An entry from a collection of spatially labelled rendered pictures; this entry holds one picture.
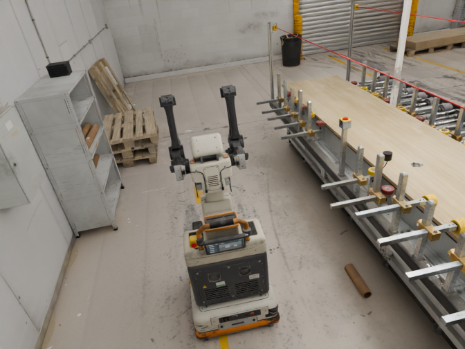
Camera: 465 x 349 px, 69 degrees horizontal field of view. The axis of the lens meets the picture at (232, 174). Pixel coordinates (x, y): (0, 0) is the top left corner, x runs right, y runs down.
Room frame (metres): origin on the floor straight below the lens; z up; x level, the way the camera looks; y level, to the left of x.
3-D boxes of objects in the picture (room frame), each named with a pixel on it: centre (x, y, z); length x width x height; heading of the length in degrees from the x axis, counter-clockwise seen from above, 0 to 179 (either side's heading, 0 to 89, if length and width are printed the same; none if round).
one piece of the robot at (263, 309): (1.53, 0.07, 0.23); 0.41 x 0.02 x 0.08; 96
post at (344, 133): (2.43, -0.93, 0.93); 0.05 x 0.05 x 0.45; 7
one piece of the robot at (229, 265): (1.76, 0.12, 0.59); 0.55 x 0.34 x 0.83; 96
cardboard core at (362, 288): (1.86, -0.91, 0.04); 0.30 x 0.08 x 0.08; 7
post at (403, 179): (1.67, -1.02, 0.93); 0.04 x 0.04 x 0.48; 7
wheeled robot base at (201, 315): (1.85, 0.13, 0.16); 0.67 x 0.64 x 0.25; 6
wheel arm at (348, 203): (1.86, -0.86, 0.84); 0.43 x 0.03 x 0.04; 97
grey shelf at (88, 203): (3.37, 1.61, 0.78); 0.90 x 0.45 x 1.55; 7
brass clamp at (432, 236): (1.40, -1.06, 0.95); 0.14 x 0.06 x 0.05; 7
